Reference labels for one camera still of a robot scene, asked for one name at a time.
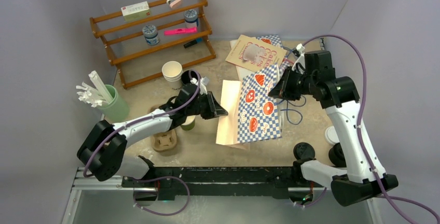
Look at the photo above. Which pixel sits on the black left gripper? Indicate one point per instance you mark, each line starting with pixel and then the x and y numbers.
pixel 214 109

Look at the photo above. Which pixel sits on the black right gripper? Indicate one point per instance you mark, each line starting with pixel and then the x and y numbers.
pixel 279 91

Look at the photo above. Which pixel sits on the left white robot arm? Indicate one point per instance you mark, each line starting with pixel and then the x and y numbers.
pixel 103 151

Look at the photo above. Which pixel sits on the black blue marker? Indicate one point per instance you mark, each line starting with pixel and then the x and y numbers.
pixel 193 42

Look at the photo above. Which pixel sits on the green straw holder cup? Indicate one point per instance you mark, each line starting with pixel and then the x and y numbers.
pixel 117 109

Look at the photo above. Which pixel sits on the blue patterned jar left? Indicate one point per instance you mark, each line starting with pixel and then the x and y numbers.
pixel 150 34

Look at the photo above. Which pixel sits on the white cup lid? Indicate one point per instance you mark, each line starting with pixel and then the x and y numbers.
pixel 331 136

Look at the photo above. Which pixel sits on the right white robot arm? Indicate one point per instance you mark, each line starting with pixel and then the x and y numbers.
pixel 364 176

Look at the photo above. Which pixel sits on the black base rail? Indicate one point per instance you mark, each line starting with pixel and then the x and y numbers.
pixel 273 181

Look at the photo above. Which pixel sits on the blue checkered paper bag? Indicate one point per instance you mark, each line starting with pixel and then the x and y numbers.
pixel 253 115

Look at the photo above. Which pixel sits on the wooden three-tier shelf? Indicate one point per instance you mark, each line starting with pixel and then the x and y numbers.
pixel 163 24

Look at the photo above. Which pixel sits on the blue patterned jar right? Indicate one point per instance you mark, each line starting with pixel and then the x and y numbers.
pixel 191 18

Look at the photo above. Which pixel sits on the beige cakes paper bag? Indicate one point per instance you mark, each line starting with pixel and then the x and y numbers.
pixel 254 54

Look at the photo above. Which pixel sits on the black lid stack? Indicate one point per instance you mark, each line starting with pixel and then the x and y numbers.
pixel 336 156

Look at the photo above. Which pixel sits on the pink marker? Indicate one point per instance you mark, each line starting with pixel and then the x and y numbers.
pixel 181 31

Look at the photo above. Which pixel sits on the blue patterned jar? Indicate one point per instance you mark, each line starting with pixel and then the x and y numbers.
pixel 150 34
pixel 191 18

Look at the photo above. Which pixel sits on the green paper coffee cup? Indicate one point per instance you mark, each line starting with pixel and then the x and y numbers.
pixel 189 123

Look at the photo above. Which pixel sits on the black cup lid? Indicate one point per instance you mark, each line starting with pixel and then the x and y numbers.
pixel 303 150

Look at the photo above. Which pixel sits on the white wrapped straws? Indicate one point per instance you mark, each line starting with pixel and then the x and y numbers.
pixel 97 95

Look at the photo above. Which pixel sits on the pink white small tool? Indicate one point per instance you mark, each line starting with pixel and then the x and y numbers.
pixel 174 3

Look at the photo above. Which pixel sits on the brown pulp cup carrier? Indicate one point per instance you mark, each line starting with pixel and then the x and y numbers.
pixel 164 141

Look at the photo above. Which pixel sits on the black paper cup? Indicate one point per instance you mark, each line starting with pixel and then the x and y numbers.
pixel 190 77

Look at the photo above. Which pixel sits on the white paper cup stack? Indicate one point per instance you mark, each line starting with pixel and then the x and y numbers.
pixel 172 72

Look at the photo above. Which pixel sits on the white green box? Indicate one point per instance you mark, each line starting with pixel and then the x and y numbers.
pixel 136 11

